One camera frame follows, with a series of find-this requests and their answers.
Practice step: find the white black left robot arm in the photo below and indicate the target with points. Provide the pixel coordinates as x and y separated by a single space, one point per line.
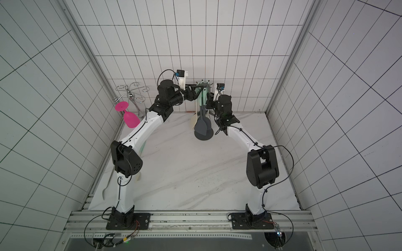
125 153

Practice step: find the grey spatula mint handle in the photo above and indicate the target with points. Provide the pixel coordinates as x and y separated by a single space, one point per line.
201 127

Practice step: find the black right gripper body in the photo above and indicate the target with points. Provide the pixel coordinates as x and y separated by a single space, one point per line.
210 103

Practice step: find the cream turner mint handle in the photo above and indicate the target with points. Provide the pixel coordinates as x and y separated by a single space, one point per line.
194 119

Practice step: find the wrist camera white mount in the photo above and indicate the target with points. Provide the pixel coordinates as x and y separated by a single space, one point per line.
181 78
219 90

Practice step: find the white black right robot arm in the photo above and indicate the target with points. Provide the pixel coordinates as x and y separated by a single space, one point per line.
262 167

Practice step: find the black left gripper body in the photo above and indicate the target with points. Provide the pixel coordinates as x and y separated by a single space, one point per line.
187 94

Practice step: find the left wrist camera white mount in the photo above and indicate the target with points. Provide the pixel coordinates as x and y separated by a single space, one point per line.
181 78

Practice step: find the electronics board with green led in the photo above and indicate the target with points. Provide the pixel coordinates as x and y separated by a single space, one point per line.
108 241

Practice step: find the chrome wine glass rack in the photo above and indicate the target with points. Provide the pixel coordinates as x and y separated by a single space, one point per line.
134 92

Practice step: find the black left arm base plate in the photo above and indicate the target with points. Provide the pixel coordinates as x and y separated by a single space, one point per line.
129 221

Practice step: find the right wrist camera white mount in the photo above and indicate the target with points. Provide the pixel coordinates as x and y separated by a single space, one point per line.
219 90

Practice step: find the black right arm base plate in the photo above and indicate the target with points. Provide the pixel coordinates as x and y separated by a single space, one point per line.
249 221

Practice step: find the aluminium mounting rail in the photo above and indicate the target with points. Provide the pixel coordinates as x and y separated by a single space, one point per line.
190 222

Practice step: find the dark grey utensil rack stand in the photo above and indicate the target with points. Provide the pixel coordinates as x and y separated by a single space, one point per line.
210 131

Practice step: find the pink plastic wine glass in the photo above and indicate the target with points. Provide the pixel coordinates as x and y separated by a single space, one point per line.
130 119

